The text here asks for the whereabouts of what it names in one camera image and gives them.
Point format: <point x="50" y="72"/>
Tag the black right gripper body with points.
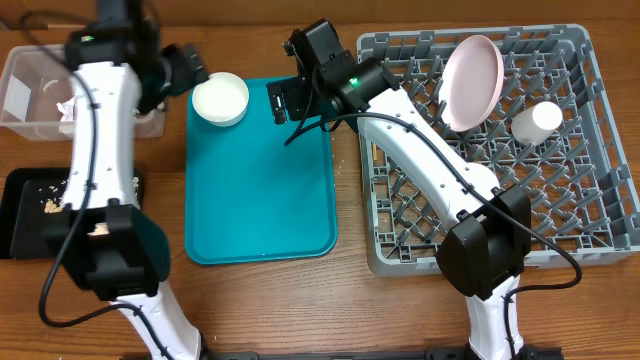
<point x="302" y="97"/>

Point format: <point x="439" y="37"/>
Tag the pink plate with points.
<point x="472" y="82"/>

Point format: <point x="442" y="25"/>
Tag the black waste tray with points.
<point x="22" y="214"/>

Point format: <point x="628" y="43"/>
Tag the pink bowl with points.
<point x="482" y="178"/>

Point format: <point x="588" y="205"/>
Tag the teal serving tray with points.
<point x="250" y="196"/>

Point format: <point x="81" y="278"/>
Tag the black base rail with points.
<point x="440" y="353"/>

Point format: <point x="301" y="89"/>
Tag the food scraps pile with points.
<point x="52" y="195"/>

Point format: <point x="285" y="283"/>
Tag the white tissue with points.
<point x="67" y="110"/>

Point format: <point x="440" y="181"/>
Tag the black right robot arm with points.
<point x="487" y="228"/>

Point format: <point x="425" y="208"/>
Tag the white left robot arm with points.
<point x="101" y="237"/>

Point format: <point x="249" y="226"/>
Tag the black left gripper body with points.
<point x="171" y="75"/>

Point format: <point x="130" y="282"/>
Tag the clear plastic bin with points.
<point x="33" y="88"/>

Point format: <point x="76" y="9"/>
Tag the white upside-down cup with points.
<point x="536" y="124"/>

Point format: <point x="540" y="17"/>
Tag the white bowl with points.
<point x="222" y="99"/>

